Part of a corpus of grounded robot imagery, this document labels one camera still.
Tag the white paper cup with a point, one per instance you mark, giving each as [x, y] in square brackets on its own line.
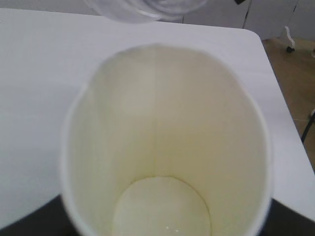
[165, 140]

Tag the white caster leg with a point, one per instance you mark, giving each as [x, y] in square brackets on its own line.
[291, 43]

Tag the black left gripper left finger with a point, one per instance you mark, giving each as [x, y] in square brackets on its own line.
[49, 220]

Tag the clear green-label water bottle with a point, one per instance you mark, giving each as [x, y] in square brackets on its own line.
[143, 11]

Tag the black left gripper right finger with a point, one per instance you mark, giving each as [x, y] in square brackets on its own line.
[282, 221]

